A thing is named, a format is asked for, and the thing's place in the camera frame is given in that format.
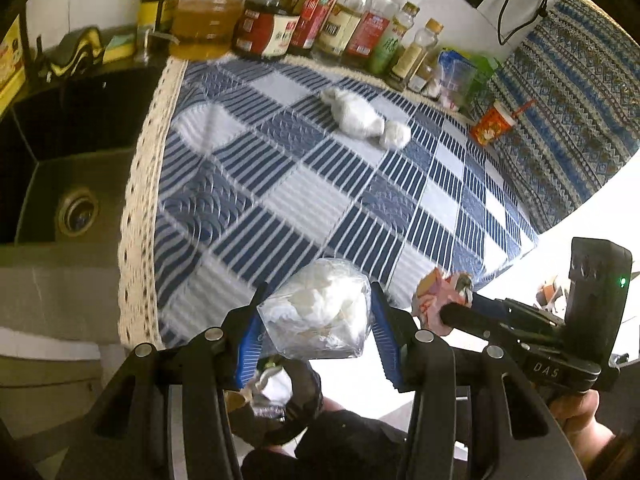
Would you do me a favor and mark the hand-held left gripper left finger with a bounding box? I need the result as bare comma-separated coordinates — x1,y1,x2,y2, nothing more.
60,282,271,480

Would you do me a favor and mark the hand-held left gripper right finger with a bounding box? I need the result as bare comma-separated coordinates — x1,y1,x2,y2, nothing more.
370,281,586,480

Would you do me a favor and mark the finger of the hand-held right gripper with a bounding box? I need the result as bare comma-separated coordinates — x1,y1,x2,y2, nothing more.
439,304,531,356
467,290,568,329

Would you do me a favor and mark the silver foil bag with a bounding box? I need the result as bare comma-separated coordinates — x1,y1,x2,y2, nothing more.
252,366,293,418

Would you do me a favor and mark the pink wrapper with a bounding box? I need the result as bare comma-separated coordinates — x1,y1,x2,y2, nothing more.
411,267,475,336

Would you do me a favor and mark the clear bag with tissue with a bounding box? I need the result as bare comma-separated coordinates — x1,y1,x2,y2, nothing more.
256,257,375,361

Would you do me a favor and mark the black trash bin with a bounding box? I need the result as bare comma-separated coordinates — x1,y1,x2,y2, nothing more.
222,355,326,453

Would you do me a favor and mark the person's right forearm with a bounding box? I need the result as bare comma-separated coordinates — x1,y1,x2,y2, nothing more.
587,425,640,480

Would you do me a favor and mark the person's right hand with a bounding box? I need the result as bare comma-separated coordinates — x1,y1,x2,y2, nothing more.
550,389,617,463

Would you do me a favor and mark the dark cloth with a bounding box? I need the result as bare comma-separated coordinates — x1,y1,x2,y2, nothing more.
241,409,416,480

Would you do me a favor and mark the blue checked tablecloth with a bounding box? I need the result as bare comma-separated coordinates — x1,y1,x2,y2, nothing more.
117,55,541,356

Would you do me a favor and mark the red cup with straw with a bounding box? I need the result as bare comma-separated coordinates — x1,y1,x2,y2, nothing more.
469,99,538,147

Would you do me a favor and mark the blue patterned cloth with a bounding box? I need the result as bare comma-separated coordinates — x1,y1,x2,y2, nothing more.
472,0,640,233

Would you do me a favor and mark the white tissue ball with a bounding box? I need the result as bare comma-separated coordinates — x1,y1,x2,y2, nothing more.
381,120,412,150

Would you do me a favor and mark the metal sink drain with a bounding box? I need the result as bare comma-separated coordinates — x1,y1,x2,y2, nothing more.
56,189,101,237

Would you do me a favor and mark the white crumpled plastic bag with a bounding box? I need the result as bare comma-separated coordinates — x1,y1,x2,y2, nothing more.
320,87,386,139

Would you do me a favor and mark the clear blue printed bag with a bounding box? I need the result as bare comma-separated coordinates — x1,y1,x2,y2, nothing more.
435,49,481,111

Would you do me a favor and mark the small spice jar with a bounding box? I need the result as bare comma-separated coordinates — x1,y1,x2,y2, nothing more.
420,65,443,100

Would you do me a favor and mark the green packet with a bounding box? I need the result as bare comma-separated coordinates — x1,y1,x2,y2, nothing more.
467,54,503,106

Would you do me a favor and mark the dark kitchen sink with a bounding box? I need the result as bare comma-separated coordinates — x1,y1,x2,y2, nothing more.
0,62,168,248

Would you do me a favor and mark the small gold cap bottle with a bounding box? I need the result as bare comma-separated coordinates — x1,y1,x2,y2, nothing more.
390,18,445,88

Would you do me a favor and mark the green label bottle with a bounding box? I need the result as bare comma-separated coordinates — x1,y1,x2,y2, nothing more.
367,1,421,76

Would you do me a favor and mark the red label clear bottle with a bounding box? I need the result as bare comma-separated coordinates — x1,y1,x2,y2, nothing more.
345,0,407,68

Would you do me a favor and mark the cream label clear bottle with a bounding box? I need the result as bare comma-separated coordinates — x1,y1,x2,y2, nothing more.
312,0,386,65

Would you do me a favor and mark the dark soy sauce jug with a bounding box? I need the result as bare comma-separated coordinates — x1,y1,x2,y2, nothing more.
231,0,321,61

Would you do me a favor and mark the red label dark bottle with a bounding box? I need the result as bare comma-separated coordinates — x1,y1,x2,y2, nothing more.
287,0,346,58

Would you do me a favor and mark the yellow green sponge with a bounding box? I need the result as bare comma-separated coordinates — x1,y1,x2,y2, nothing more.
102,32,138,63

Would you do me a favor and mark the black yellow cloth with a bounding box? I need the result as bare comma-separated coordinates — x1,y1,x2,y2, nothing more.
47,26,106,78

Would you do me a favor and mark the black faucet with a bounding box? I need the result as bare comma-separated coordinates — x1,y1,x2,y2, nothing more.
20,10,56,86

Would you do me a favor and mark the yellow box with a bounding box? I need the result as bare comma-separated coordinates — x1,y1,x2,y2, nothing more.
0,12,26,118

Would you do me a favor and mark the black cable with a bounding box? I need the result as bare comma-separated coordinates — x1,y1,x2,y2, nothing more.
497,0,551,47

